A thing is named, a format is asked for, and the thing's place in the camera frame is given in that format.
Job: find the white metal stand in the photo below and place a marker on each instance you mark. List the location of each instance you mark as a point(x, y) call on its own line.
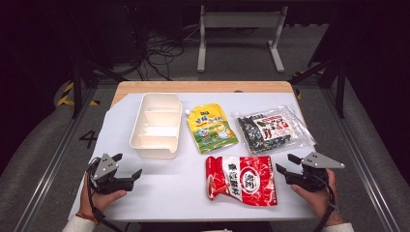
point(241, 21)

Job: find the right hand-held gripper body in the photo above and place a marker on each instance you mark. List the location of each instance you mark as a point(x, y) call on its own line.
point(311, 175)

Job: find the clear seaweed snack packet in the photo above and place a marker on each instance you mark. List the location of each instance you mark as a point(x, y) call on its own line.
point(274, 129)

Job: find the black metal stand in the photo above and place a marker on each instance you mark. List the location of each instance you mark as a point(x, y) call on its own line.
point(338, 83)
point(76, 80)

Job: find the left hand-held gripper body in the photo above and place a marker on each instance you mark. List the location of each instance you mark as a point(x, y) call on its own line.
point(104, 180)

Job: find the person's right hand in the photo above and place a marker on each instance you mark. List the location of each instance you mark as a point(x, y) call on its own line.
point(317, 203)

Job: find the white divided plastic container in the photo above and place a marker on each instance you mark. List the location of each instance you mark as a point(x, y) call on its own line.
point(157, 125)

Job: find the yellow black hazard tape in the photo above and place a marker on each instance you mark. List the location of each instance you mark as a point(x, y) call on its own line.
point(66, 96)

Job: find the yellow green cartoon pouch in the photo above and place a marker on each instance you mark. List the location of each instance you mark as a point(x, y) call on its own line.
point(210, 127)

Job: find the aluminium floor rail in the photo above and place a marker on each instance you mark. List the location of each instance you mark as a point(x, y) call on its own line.
point(48, 167)
point(361, 154)

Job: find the red white snack packet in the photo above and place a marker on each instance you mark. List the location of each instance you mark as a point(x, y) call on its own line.
point(242, 180)

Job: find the person's left hand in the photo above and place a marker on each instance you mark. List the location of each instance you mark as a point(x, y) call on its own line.
point(103, 201)

